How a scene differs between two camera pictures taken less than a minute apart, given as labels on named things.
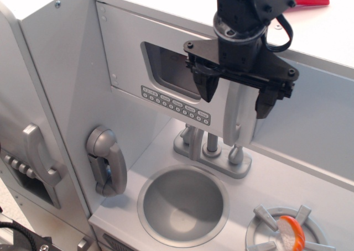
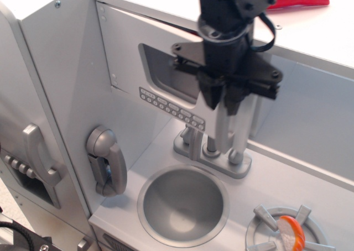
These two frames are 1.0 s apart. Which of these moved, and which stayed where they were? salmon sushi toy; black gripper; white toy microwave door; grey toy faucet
Moved: black gripper
Stayed: white toy microwave door; grey toy faucet; salmon sushi toy
